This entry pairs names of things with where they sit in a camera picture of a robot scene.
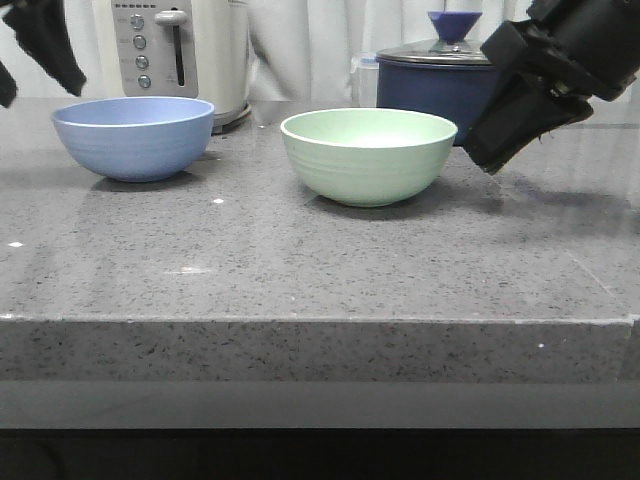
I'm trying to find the blue bowl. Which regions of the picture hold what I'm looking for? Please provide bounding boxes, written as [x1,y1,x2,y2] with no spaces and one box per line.
[51,96,215,182]

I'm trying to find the white curtain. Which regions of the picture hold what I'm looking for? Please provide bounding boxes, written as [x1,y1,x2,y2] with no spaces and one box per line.
[0,0,640,111]

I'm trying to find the cream toaster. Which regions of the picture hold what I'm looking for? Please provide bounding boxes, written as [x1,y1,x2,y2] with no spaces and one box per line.
[92,0,250,134]

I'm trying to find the glass lid with blue knob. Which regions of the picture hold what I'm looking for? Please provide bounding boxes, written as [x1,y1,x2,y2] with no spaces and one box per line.
[376,10,490,66]

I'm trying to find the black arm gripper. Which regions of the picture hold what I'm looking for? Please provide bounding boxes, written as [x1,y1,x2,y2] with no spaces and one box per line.
[463,1,639,175]

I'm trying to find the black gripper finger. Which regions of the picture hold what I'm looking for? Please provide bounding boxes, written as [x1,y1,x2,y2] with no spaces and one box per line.
[0,62,17,108]
[1,0,87,97]

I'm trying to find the dark blue saucepan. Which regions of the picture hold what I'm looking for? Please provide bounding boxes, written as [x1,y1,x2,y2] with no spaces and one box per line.
[377,57,498,146]

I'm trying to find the green bowl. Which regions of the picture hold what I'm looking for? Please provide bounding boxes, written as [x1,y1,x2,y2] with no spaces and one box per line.
[280,108,458,207]

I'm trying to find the clear plastic food container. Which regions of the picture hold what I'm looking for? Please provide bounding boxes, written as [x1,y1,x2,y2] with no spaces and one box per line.
[350,52,379,108]

